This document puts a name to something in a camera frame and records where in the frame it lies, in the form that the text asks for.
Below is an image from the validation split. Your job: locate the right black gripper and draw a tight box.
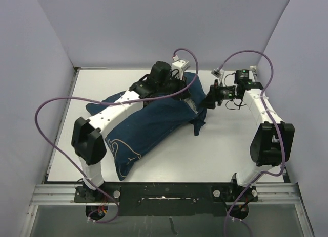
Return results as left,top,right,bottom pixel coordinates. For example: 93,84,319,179
198,79,239,109

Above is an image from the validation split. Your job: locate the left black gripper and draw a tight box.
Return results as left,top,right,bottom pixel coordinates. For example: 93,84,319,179
156,72,190,100

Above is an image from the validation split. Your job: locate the dark blue embroidered pillowcase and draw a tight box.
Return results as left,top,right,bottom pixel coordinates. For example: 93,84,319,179
86,72,207,181

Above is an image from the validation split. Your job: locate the white pillow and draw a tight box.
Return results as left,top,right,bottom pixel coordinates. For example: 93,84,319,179
184,98,198,115

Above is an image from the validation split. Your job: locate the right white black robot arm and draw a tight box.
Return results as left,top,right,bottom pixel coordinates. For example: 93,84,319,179
201,69,295,201

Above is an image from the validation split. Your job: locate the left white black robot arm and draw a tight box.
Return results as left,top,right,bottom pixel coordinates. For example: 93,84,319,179
71,58,190,202

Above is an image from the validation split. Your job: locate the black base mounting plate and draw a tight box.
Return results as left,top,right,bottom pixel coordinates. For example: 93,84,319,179
74,182,258,217

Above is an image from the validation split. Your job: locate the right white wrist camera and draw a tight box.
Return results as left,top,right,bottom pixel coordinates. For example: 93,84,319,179
211,69,225,85

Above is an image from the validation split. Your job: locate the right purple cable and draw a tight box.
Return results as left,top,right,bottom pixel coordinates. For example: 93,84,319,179
215,50,285,237

